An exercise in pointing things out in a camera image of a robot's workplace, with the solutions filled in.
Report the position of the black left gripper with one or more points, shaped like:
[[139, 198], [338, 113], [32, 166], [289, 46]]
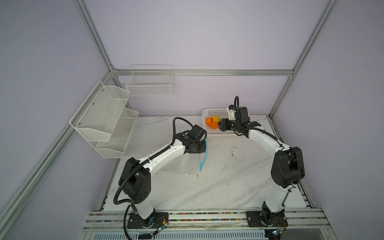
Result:
[[203, 149]]

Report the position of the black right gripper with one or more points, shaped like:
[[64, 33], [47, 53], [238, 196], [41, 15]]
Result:
[[224, 125]]

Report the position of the clear zip top bag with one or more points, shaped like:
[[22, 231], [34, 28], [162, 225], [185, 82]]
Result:
[[187, 164]]

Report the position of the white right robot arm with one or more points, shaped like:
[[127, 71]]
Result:
[[287, 167]]

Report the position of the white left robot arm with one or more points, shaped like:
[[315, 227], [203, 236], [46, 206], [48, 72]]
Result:
[[135, 184]]

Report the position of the white perforated plastic basket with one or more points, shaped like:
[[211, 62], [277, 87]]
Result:
[[222, 114]]

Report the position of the large orange fruit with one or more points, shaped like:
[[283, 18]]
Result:
[[209, 121]]

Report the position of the white mesh two-tier shelf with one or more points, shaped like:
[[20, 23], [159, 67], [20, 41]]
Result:
[[105, 121]]

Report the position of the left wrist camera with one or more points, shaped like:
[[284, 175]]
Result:
[[197, 133]]

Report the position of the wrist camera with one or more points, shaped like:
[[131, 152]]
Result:
[[197, 133], [237, 112]]

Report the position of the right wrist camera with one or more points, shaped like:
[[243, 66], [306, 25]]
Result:
[[237, 112]]

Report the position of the white wire wall basket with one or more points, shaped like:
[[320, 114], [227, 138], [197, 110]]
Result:
[[151, 81]]

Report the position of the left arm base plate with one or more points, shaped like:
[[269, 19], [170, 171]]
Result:
[[154, 221]]

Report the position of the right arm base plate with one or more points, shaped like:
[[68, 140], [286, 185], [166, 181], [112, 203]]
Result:
[[266, 219]]

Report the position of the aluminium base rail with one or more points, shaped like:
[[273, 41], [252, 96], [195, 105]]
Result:
[[212, 220]]

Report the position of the aluminium frame post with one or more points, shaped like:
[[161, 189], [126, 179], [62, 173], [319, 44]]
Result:
[[314, 36]]

